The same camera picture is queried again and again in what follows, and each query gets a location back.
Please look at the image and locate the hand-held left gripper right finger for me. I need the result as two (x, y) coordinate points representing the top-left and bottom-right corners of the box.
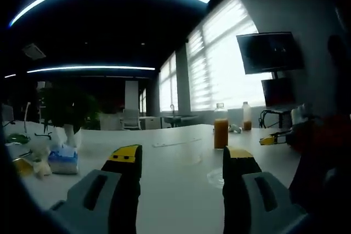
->
(222, 146), (308, 234)

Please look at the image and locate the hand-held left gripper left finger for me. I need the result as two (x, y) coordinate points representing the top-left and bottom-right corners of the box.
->
(49, 144), (143, 234)

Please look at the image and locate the clear glass Petri dish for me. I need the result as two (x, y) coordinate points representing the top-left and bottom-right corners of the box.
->
(207, 169), (226, 190)

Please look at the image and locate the glass bottle liquid culture medium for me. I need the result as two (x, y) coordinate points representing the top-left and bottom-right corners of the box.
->
(213, 102), (229, 150)

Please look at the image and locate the plastic bottle with orange liquid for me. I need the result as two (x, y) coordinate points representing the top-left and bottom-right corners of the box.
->
(242, 101), (253, 131)

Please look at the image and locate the open laptop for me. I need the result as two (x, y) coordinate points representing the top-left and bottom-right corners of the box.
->
(261, 77), (296, 111)

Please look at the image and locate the container with yellow liquid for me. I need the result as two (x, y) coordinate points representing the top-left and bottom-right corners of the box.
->
(12, 157), (35, 177)

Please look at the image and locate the black laptop stand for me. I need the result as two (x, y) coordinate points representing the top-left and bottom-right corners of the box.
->
(259, 109), (292, 130)

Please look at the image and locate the white table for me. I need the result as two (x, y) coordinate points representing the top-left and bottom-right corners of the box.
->
(4, 120), (305, 234)

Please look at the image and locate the white office chair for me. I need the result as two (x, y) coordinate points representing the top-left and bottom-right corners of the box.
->
(122, 109), (142, 130)

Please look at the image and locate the blue tissue box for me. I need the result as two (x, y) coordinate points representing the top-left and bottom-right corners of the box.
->
(48, 143), (80, 175)

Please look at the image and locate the steel sink with faucet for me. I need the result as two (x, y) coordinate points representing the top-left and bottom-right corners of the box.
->
(161, 104), (198, 128)

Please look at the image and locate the crumpled white tissue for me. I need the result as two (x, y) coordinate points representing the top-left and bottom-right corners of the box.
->
(32, 159), (53, 179)

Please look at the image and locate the green leafy plant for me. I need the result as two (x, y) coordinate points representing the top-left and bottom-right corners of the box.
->
(38, 85), (101, 133)

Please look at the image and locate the green object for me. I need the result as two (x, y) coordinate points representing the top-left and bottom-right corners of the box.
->
(7, 133), (31, 144)

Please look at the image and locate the ceiling air vent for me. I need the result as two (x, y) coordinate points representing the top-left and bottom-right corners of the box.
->
(21, 43), (47, 60)

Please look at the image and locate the black wall monitor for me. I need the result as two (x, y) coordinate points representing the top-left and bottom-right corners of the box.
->
(236, 31), (305, 75)

